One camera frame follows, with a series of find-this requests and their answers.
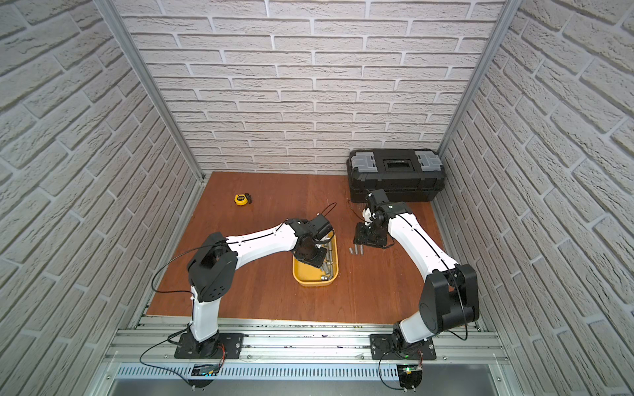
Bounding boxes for aluminium frame post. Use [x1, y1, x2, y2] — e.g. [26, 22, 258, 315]
[437, 0, 523, 157]
[94, 0, 205, 183]

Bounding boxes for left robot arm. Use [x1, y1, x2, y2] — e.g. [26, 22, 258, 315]
[188, 214, 334, 344]

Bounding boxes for black plastic toolbox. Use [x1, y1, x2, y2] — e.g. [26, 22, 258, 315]
[347, 148, 446, 203]

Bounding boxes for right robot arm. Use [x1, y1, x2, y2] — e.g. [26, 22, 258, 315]
[353, 190, 480, 349]

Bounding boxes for yellow plastic storage box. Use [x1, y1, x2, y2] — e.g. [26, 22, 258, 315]
[292, 231, 339, 287]

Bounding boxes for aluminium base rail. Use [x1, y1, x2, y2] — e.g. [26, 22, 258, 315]
[102, 317, 510, 386]

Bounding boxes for aluminium frame post right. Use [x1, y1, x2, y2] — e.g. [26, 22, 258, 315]
[437, 0, 523, 157]

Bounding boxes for aluminium frame post left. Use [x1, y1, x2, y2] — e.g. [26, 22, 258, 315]
[94, 0, 205, 183]

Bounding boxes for yellow tape measure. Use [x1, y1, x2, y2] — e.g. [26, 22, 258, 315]
[234, 193, 253, 206]

